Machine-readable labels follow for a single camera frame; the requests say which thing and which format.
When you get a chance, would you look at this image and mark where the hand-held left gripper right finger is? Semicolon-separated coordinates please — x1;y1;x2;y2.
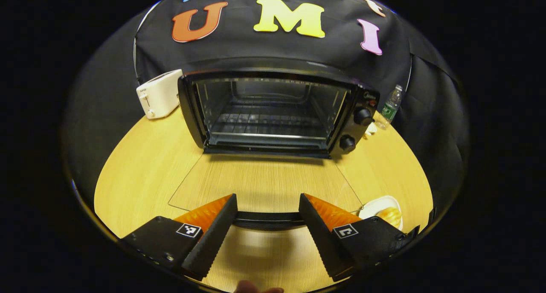
298;193;421;282

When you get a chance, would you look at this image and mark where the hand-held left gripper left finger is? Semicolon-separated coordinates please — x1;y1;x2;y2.
119;193;238;281

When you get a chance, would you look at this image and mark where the round golden bread bun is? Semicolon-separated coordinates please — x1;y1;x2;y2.
375;208;402;229

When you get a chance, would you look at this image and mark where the black electric oven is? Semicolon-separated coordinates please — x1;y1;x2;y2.
168;67;381;232

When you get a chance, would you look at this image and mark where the white plate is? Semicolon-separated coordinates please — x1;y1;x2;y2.
358;195;404;232

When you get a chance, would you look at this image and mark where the clear plastic water bottle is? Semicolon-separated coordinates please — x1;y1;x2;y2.
375;85;403;130

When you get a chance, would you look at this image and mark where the white toaster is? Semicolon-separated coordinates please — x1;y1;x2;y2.
136;69;184;120

